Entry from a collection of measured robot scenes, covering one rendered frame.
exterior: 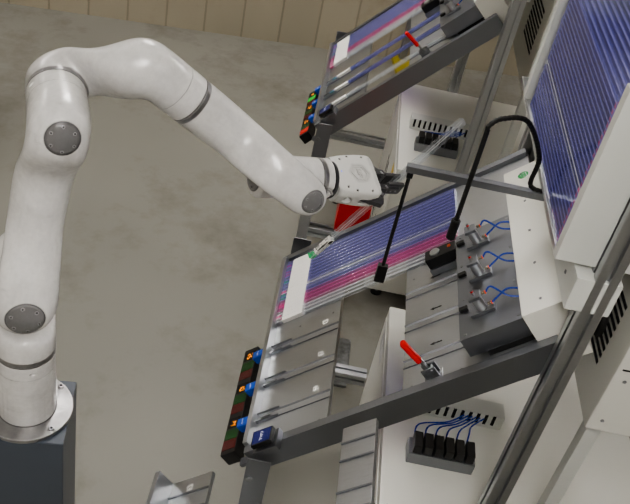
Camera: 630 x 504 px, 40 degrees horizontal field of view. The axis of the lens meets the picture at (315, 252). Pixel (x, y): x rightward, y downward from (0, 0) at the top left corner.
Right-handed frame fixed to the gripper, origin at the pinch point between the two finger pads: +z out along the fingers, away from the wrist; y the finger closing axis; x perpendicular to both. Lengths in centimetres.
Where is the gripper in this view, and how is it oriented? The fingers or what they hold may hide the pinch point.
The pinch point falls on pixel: (391, 183)
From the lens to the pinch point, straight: 181.2
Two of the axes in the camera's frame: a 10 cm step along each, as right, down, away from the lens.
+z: 8.6, 0.1, 5.0
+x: -4.3, 5.3, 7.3
